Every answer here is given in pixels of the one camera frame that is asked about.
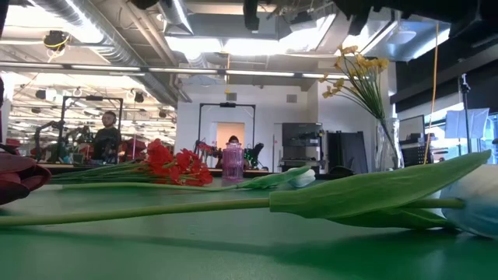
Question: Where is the black tripod light stand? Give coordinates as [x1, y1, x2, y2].
[458, 73, 474, 156]

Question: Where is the silver ventilation duct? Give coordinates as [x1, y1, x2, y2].
[33, 0, 180, 106]

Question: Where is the long ceiling light bar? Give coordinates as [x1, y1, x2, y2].
[0, 61, 351, 80]

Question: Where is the black gantry frame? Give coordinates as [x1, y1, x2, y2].
[61, 95, 125, 166]
[198, 102, 257, 170]

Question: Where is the dark grey panel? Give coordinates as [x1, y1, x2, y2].
[325, 131, 370, 175]

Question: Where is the white artificial tulip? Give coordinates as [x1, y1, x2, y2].
[61, 165, 317, 193]
[0, 149, 498, 240]

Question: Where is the black cabinet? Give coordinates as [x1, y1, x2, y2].
[281, 122, 324, 174]

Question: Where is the pink glass vase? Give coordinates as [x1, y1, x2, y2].
[221, 142, 245, 183]

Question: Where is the clear glass vase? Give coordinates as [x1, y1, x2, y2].
[374, 117, 405, 173]

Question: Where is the dark red artificial tulip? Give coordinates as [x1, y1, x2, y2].
[0, 152, 52, 206]

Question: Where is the black ceiling device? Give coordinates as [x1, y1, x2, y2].
[42, 30, 72, 54]

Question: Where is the person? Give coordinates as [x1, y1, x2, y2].
[216, 135, 250, 170]
[91, 110, 122, 164]

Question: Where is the white framed board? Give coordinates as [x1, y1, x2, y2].
[398, 114, 426, 143]

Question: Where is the green table mat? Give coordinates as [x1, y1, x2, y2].
[0, 177, 498, 280]

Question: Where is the yellow artificial flower bunch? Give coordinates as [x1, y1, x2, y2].
[317, 44, 391, 172]

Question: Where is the black perforated rack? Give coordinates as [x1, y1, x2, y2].
[400, 134, 431, 168]

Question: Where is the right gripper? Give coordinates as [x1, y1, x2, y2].
[243, 0, 394, 36]

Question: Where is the white softbox panel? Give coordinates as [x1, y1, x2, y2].
[444, 107, 490, 140]

